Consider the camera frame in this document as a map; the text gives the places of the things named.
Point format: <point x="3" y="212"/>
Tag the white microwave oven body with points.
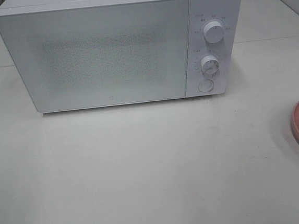
<point x="200" y="12"/>

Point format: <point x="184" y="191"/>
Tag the white microwave door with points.
<point x="100" y="56"/>

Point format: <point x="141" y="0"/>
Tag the lower white timer knob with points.
<point x="209" y="65"/>

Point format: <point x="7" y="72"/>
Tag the upper white power knob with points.
<point x="213" y="31"/>

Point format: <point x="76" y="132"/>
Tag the round white door button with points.
<point x="205" y="86"/>

